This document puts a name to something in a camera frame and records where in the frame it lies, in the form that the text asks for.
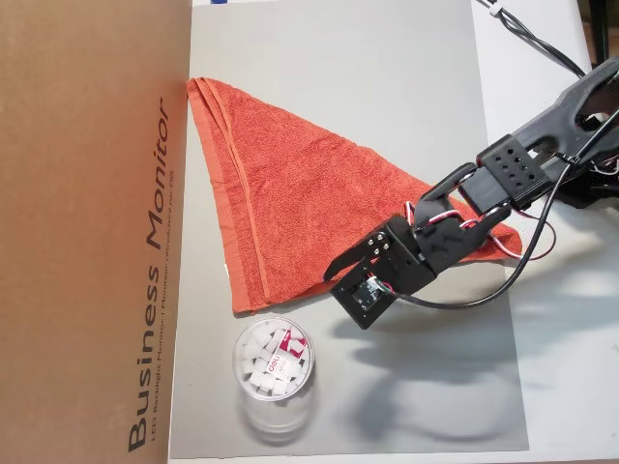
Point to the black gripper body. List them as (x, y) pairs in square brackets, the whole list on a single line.
[(391, 255)]

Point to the brown cardboard monitor box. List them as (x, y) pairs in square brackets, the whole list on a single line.
[(87, 193)]

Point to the red white paper packet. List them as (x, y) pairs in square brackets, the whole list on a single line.
[(283, 365)]

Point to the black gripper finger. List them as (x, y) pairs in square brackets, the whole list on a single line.
[(358, 253)]

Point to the white foam cube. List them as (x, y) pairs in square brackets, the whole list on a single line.
[(265, 384), (252, 349), (261, 366)]

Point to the orange terry towel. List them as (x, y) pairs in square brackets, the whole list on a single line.
[(300, 193)]

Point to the grey table mat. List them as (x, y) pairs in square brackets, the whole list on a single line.
[(387, 96)]

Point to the clear plastic jar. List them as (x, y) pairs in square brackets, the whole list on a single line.
[(275, 420)]

